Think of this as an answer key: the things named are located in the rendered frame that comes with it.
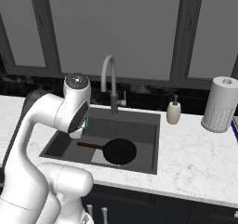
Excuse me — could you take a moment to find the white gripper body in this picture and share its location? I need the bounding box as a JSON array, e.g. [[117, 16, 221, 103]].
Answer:
[[68, 128, 84, 140]]

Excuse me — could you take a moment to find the dark grey sink basin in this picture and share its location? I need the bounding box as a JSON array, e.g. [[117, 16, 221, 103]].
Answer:
[[39, 106, 162, 176]]

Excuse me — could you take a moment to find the silver tap lever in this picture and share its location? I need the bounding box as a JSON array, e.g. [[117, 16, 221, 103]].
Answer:
[[120, 90, 128, 108]]

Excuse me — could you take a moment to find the grey curved tap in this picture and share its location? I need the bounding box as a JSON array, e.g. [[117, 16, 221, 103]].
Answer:
[[99, 54, 120, 115]]

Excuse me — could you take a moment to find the dark navy drawer front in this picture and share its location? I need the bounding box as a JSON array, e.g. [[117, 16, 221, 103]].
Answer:
[[152, 192, 238, 218], [91, 184, 155, 206]]

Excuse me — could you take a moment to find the beige soap dispenser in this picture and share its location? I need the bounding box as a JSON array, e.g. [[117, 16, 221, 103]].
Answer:
[[165, 93, 182, 125]]

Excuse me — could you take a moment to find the dark navy cupboard door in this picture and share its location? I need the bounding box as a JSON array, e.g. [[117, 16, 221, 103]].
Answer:
[[98, 198, 192, 224], [187, 207, 238, 224]]

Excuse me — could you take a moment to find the grey glass cupboard door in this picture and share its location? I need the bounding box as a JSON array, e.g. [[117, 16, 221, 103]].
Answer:
[[180, 0, 238, 90], [0, 0, 61, 77]]

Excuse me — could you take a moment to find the white paper towel roll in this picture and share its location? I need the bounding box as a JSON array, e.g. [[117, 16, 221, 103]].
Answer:
[[200, 75, 238, 134]]

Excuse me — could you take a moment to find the blue-edged white object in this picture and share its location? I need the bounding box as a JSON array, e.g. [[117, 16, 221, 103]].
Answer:
[[230, 116, 238, 139]]

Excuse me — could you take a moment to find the black pan with brown handle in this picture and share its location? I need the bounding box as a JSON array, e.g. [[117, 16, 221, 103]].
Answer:
[[76, 138, 138, 166]]

